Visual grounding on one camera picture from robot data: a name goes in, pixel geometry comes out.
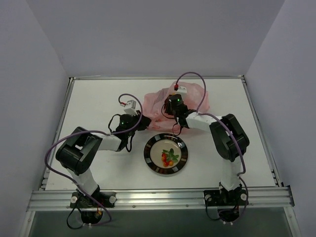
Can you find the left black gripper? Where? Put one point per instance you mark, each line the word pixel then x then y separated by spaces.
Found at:
pixel 141 122

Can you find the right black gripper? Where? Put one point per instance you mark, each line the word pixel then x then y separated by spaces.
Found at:
pixel 169 106

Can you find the pink plastic bag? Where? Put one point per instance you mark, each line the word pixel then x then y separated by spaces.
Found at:
pixel 196 98

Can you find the red cherry tomato sprig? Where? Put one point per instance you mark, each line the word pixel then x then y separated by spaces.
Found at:
pixel 169 158

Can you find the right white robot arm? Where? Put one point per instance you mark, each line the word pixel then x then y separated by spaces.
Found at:
pixel 229 138

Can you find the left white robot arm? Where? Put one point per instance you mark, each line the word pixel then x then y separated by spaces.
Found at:
pixel 77 153

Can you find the black rimmed ceramic plate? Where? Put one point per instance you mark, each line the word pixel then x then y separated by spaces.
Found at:
pixel 165 141

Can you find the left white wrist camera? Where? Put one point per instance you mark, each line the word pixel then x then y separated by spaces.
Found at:
pixel 129 107

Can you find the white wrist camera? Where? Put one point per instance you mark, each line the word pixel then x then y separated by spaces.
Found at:
pixel 129 107
pixel 180 90

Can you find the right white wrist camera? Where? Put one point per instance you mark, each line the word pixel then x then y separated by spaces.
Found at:
pixel 180 90

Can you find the aluminium front rail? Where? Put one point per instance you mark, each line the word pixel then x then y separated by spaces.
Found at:
pixel 260 197

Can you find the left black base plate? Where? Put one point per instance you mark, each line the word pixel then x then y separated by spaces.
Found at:
pixel 107 199

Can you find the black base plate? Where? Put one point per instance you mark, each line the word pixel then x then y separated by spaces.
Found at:
pixel 238 197
pixel 107 199

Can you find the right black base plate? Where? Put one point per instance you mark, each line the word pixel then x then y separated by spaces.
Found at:
pixel 238 197

